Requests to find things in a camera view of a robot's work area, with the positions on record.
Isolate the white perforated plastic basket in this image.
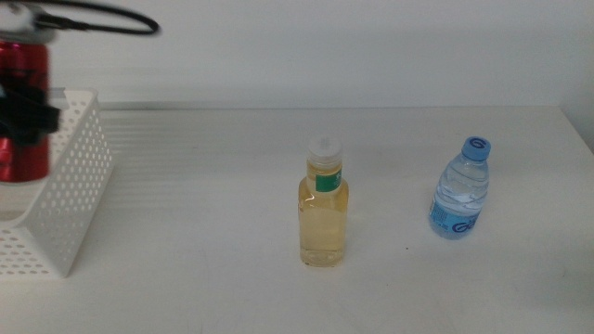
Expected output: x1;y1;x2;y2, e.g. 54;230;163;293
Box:
0;88;115;279

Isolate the red soda can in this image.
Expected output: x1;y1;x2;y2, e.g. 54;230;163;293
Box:
0;40;51;184

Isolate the small water bottle blue cap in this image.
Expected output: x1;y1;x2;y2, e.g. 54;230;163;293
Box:
427;135;492;241

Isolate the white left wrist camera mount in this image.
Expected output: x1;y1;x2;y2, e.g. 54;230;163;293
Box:
0;3;58;44

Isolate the black left camera cable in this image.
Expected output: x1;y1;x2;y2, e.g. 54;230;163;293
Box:
27;0;161;36

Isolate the yellow tea bottle white cap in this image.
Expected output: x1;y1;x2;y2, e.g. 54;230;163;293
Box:
298;134;350;268

